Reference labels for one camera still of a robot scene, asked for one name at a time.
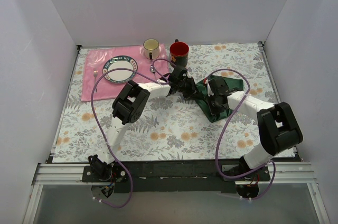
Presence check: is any dark green cloth napkin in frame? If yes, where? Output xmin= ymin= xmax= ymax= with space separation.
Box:
xmin=194 ymin=75 xmax=243 ymax=123

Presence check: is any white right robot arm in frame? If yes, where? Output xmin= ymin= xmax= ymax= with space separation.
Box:
xmin=205 ymin=77 xmax=303 ymax=181

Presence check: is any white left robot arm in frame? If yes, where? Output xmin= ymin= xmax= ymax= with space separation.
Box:
xmin=88 ymin=66 xmax=200 ymax=182

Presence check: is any dark mug red interior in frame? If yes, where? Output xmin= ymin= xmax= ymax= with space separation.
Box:
xmin=170 ymin=39 xmax=189 ymax=67

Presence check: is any silver spoon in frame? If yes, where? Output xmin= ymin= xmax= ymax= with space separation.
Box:
xmin=150 ymin=65 xmax=156 ymax=74

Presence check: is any cream enamel mug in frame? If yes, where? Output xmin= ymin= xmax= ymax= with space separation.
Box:
xmin=143 ymin=39 xmax=160 ymax=60

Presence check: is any floral tablecloth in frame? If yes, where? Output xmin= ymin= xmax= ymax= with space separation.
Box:
xmin=52 ymin=43 xmax=278 ymax=163

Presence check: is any white plate green rim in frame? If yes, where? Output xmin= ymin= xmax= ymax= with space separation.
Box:
xmin=102 ymin=55 xmax=138 ymax=84

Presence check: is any silver fork on placemat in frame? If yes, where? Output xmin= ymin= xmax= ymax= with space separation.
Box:
xmin=93 ymin=68 xmax=98 ymax=84

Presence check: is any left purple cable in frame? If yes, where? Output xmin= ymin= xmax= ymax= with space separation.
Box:
xmin=90 ymin=59 xmax=176 ymax=209

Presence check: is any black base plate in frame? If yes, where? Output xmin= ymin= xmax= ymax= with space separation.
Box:
xmin=81 ymin=159 xmax=270 ymax=194

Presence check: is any aluminium frame rail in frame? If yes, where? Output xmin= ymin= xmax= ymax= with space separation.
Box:
xmin=23 ymin=162 xmax=330 ymax=223

